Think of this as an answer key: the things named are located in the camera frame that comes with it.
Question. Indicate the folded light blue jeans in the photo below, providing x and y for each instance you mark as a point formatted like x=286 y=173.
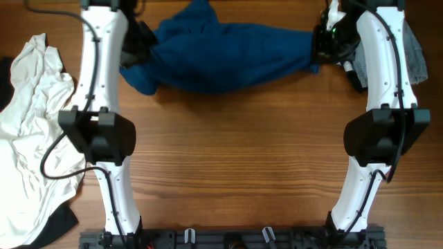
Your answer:
x=416 y=64

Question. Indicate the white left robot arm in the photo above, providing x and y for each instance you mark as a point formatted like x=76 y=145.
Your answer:
x=111 y=38

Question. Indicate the folded black garment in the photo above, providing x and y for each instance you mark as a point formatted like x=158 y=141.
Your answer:
x=352 y=76

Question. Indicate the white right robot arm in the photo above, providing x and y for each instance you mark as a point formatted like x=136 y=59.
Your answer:
x=392 y=122

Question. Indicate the blue t-shirt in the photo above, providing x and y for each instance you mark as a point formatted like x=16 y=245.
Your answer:
x=195 y=52

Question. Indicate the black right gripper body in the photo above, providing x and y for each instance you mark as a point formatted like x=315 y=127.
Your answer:
x=338 y=43

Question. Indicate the black garment under pile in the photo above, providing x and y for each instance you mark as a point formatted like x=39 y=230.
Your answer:
x=63 y=219

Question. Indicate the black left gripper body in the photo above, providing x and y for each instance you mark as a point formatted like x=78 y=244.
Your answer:
x=140 y=41

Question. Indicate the white t-shirt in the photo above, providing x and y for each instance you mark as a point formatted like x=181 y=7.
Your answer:
x=28 y=127

